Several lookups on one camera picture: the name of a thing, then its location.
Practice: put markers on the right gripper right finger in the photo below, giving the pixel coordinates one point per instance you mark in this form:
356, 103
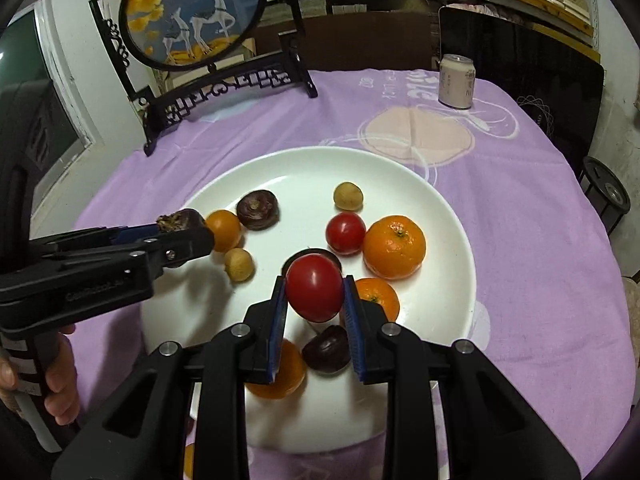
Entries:
491, 430

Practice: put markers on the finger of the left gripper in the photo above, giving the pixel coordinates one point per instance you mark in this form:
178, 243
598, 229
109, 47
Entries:
93, 238
87, 283

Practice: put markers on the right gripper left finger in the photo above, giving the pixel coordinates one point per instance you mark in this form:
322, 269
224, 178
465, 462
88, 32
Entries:
140, 430

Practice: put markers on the orange mandarin front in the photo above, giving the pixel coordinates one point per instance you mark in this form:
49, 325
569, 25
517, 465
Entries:
227, 229

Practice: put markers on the small yellow fruit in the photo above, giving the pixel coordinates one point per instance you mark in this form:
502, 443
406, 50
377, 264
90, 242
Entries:
239, 265

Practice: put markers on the dark mangosteen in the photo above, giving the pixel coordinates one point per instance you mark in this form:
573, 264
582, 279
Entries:
258, 210

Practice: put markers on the small orange mandarin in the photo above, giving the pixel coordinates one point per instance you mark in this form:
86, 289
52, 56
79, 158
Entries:
380, 292
291, 374

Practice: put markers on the dark plum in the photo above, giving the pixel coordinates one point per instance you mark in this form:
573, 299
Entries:
328, 352

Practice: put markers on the red cherry tomato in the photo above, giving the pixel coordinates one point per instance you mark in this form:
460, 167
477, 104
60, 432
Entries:
314, 287

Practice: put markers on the large orange mandarin with stem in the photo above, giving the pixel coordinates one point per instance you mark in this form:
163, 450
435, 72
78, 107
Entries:
394, 248

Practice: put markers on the person's left hand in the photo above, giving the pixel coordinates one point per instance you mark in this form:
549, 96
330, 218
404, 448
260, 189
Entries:
61, 378

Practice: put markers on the orange mandarin near plate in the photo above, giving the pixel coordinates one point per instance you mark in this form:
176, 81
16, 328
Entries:
188, 461

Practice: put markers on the purple tablecloth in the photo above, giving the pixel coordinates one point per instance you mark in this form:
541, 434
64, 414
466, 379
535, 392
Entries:
551, 311

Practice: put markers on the black carved screen stand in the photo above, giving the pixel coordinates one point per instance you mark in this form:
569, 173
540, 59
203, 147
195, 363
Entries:
164, 99

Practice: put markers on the white oval plate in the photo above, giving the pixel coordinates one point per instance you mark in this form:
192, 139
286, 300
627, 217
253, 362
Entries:
194, 302

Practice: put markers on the red tomato on plate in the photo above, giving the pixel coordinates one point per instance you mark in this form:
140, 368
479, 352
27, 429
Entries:
345, 233

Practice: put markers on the round deer painting screen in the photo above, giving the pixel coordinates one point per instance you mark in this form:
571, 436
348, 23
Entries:
177, 35

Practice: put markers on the black board behind table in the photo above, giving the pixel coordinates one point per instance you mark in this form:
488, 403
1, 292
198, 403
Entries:
558, 87

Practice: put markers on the white drink can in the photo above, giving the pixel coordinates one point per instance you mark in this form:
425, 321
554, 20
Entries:
456, 81

